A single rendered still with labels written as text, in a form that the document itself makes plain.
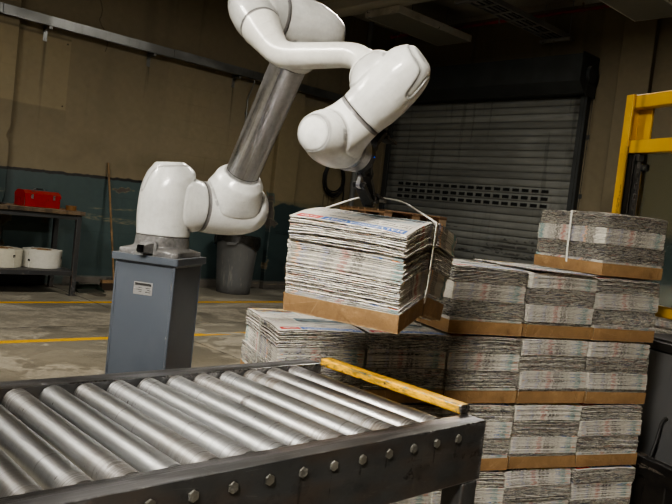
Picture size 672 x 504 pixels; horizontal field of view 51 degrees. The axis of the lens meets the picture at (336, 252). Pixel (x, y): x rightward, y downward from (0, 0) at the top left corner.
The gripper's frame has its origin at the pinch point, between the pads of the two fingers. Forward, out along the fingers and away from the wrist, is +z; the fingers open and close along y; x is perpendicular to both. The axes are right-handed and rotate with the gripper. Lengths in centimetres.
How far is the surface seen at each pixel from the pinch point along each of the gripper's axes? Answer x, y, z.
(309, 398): 3, 52, -28
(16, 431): -20, 57, -81
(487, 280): 15, 22, 72
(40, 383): -38, 55, -60
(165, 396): -19, 55, -48
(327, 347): -22, 50, 34
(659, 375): 73, 50, 178
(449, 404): 29, 49, -17
